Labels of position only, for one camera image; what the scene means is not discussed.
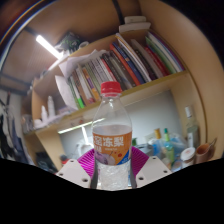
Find clear red-capped drink bottle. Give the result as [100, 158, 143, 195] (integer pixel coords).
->
[91, 80, 134, 191]

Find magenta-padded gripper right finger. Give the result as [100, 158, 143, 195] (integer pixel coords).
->
[128, 145, 173, 189]

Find brown jar with white lid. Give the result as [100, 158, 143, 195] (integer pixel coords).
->
[179, 146, 197, 168]

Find green-capped bottle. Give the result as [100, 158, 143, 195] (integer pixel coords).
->
[162, 127, 175, 162]

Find brown mug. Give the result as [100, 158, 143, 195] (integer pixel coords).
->
[194, 142, 214, 164]

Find tall clear glass bottle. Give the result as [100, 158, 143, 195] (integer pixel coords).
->
[184, 105, 202, 149]

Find white ceiling light tube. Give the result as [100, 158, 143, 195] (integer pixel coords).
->
[34, 34, 64, 60]

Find hanging dark clothes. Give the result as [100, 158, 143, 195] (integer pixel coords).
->
[0, 96, 24, 161]

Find yellow-capped bottle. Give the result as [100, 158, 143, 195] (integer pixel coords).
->
[153, 128, 163, 143]

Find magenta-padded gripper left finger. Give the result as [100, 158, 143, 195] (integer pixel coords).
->
[54, 148, 98, 189]

